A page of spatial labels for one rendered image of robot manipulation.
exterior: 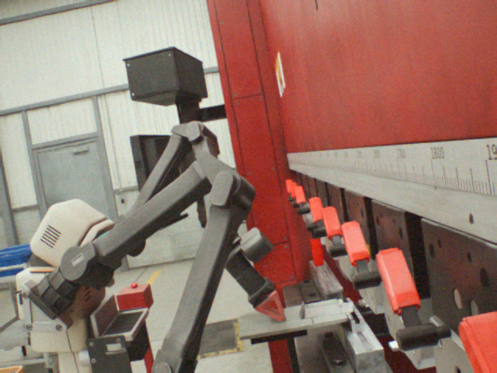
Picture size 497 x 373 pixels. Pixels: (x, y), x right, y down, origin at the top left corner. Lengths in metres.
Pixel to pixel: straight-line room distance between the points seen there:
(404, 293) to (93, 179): 8.42
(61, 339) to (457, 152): 1.25
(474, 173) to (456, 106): 0.04
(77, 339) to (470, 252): 1.21
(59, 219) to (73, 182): 7.51
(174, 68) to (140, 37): 6.46
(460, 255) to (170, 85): 2.09
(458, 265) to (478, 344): 0.12
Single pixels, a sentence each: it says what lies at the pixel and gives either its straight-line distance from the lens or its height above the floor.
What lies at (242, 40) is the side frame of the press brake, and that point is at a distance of 2.25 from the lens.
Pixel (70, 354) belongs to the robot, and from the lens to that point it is 1.50.
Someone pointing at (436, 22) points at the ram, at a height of 1.48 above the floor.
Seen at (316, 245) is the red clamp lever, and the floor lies 1.20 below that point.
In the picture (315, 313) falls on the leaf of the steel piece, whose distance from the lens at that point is 1.40.
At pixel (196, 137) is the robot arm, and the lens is 1.58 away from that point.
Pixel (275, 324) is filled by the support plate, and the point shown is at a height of 1.00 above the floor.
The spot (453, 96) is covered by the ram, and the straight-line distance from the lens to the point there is 0.36.
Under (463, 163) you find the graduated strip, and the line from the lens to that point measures 0.36.
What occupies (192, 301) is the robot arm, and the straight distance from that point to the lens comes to 1.06.
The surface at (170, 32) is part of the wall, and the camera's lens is 8.79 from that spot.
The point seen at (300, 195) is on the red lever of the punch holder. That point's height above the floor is 1.29.
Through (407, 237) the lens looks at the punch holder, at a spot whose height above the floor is 1.32.
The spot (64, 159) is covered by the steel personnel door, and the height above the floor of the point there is 1.91.
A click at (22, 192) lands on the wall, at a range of 9.24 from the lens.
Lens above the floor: 1.41
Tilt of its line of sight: 3 degrees down
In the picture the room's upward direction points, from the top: 10 degrees counter-clockwise
